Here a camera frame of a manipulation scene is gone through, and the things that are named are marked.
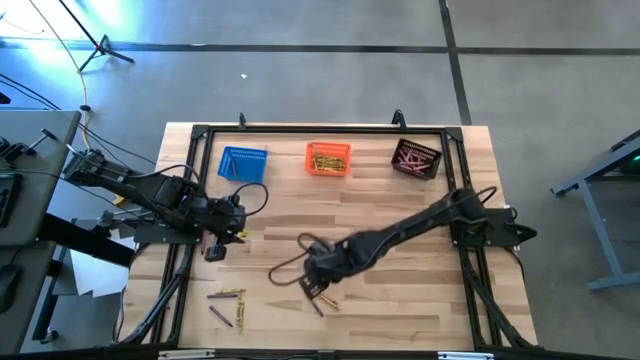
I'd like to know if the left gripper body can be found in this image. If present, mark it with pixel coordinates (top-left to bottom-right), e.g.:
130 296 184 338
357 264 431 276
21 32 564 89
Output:
198 195 247 239

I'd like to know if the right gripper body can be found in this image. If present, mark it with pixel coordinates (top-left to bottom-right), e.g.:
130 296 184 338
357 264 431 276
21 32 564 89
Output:
304 242 359 289

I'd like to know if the blue plastic basket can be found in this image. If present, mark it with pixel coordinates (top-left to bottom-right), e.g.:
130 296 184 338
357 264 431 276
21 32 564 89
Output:
216 145 269 185

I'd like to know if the white metal plate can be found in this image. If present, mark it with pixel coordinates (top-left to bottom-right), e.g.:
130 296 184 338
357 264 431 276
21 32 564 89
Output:
438 351 495 360
158 349 216 360

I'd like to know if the black clamp with rod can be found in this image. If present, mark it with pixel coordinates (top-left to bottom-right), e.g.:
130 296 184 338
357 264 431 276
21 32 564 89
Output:
94 209 156 234

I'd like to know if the orange plastic basket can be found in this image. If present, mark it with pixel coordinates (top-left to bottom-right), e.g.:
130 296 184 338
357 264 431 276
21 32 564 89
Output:
304 141 353 178

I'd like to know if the white paper sheet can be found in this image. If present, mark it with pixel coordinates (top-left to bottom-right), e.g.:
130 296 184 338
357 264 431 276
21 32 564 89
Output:
69 234 136 300

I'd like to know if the black metal beam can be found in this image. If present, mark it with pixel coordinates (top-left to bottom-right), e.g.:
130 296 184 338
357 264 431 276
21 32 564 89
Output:
37 212 136 269

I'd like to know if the black plastic basket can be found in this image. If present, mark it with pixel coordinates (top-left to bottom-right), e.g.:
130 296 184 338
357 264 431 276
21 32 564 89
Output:
390 138 444 181

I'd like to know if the grey desk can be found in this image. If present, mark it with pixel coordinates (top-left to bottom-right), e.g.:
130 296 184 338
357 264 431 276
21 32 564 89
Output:
0 109 83 249

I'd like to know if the dark desk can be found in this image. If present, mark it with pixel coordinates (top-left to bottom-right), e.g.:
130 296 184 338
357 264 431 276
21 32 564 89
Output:
0 240 57 357

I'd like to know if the black tripod stand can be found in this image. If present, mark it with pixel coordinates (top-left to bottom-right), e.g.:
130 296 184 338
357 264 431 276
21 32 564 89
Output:
56 0 136 74

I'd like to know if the black computer mouse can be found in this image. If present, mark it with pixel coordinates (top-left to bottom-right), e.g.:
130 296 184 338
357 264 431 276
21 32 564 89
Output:
0 264 24 315

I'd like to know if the black keyboard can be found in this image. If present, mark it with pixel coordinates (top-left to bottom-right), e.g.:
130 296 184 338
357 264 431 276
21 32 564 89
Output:
0 172 24 229

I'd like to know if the black desk clamp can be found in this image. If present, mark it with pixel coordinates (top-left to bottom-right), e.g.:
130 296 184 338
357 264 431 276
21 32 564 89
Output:
0 128 59 162

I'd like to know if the grey metal table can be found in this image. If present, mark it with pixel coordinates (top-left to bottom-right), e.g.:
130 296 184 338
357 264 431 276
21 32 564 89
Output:
549 128 640 292

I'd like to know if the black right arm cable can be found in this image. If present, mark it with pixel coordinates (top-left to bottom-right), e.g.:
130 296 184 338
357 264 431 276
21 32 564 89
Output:
268 232 321 288

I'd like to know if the black metal table frame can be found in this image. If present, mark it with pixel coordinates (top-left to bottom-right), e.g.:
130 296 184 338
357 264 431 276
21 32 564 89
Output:
112 108 540 351

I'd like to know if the black floor cable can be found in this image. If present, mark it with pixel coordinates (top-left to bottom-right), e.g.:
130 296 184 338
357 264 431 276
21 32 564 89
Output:
0 72 62 111
77 122 158 167

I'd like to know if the yellow power cable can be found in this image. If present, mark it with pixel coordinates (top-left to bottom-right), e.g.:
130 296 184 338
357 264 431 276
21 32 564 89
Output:
27 0 134 208

